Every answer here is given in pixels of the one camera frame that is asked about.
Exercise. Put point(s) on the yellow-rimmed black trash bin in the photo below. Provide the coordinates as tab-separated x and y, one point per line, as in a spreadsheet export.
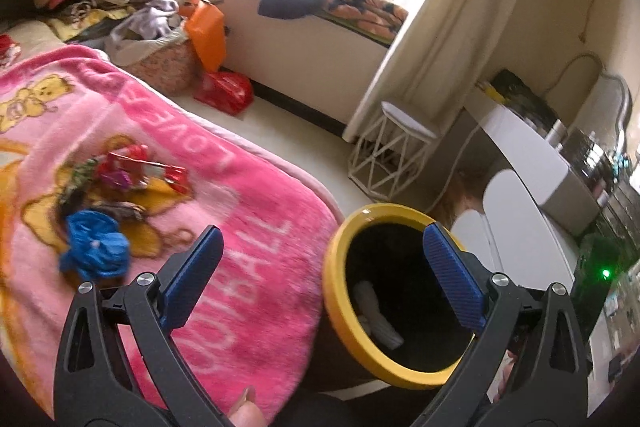
395	257

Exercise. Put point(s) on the red plastic bag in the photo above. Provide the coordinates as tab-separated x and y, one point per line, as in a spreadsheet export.
225	92

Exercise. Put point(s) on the red printed cloth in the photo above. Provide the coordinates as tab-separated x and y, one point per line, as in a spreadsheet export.
6	49

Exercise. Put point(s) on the cream bed mattress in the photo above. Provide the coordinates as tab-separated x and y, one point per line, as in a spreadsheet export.
30	34

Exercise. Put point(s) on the white vanity table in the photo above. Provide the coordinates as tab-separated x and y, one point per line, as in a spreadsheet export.
530	147

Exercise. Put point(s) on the black device green light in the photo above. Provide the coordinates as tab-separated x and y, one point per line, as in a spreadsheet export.
595	267

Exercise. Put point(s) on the white chest of drawers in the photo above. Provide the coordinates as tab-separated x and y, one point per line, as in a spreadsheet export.
525	217

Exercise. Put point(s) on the blue plastic bag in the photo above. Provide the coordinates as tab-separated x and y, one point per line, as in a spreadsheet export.
95	247

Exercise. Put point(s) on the wavy framed mirror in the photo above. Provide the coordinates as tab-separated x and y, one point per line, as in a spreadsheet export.
623	117

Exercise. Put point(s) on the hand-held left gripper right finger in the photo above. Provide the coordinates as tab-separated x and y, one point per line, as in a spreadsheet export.
452	277

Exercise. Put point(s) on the dark brown wrapper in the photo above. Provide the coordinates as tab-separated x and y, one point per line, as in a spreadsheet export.
112	208

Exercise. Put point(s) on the black bag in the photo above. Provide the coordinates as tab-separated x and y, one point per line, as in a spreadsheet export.
520	94

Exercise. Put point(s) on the wide cream curtain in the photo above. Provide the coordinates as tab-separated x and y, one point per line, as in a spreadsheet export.
450	32

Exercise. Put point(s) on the orange patterned quilt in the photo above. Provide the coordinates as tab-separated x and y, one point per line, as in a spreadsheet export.
365	9

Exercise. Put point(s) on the purple candy wrapper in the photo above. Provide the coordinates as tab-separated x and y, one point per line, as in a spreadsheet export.
117	179

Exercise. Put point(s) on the floral laundry basket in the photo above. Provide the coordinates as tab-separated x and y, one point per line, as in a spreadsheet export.
165	64

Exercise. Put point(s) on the cosmetics organizer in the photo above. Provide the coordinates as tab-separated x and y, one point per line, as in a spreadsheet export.
590	157

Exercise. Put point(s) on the person's left hand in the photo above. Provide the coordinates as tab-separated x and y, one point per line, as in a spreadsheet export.
250	412

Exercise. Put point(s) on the red foil candy wrapper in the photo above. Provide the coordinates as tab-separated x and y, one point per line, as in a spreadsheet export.
176	179

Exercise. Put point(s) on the colourful wrapper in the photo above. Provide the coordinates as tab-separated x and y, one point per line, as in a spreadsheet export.
84	173

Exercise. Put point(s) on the grey clothes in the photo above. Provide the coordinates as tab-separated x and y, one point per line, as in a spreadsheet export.
150	19

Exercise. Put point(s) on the red printed snack packet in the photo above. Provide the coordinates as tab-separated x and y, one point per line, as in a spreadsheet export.
129	157

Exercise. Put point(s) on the short white foam fruit net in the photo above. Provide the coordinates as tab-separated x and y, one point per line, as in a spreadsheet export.
367	296

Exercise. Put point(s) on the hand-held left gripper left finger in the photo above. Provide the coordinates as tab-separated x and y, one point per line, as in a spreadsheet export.
192	277

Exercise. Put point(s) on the pink bear printed blanket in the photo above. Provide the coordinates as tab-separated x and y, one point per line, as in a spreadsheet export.
250	207

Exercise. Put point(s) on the orange shopping bag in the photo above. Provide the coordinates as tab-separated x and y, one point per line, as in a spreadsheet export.
205	32

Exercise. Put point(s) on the white window seat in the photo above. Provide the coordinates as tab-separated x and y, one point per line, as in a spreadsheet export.
300	52

